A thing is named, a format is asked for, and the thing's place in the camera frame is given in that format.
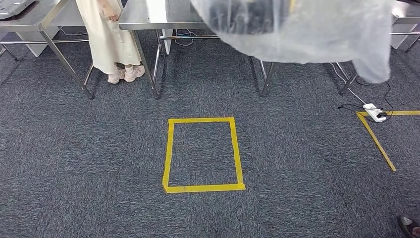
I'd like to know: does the stainless steel workbench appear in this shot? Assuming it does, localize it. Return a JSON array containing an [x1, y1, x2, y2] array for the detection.
[[118, 0, 277, 99]]

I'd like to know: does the grey sheet metal part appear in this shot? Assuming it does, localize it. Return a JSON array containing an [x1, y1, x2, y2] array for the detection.
[[0, 0, 36, 20]]

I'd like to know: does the yellow floor tape square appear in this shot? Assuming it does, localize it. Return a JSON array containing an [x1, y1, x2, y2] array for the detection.
[[162, 117, 246, 194]]

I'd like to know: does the person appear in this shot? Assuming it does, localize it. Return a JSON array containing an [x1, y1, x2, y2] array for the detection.
[[75, 0, 146, 85]]

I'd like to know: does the clear plastic bag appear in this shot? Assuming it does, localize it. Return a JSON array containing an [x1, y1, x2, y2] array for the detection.
[[190, 0, 395, 84]]

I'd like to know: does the person's hand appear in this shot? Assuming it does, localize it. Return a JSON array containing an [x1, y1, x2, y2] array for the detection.
[[98, 0, 121, 22]]

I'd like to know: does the white power strip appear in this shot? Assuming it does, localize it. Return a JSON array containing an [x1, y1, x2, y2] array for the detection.
[[362, 103, 388, 123]]

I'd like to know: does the white cabinet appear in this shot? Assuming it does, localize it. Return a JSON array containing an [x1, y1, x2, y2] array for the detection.
[[389, 33, 410, 50], [15, 26, 60, 58]]

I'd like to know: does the stainless steel table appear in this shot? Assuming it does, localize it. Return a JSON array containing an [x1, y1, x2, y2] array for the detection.
[[0, 0, 96, 100], [338, 0, 420, 97]]

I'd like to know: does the person's dark shoe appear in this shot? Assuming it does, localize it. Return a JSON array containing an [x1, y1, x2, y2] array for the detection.
[[397, 215, 420, 238]]

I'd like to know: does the white power strip cable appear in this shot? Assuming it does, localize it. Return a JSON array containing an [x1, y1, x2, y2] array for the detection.
[[329, 62, 368, 106]]

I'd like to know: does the black floor cable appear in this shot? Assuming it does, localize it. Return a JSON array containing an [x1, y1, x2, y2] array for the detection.
[[338, 77, 420, 125]]

